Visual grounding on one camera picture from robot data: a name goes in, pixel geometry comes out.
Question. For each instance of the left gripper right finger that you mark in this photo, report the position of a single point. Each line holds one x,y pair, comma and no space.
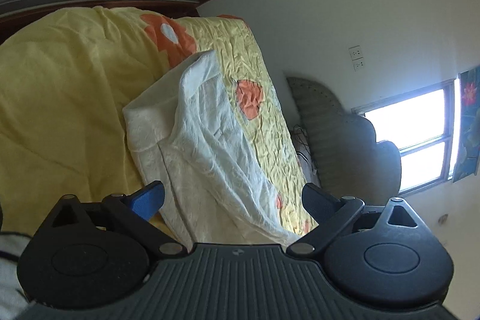
333,216

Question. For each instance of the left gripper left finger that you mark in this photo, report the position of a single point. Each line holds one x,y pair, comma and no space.
131,215

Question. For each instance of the cream white textured pants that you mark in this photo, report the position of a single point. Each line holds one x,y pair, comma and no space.
183,131

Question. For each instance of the dark green scalloped headboard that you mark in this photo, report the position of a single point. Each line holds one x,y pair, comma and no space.
350,161

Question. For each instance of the floral roller blind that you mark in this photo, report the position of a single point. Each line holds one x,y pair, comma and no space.
467,161

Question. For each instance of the yellow quilt with orange prints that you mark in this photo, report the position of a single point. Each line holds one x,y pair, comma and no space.
66,78

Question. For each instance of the white double wall socket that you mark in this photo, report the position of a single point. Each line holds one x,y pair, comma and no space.
357,58

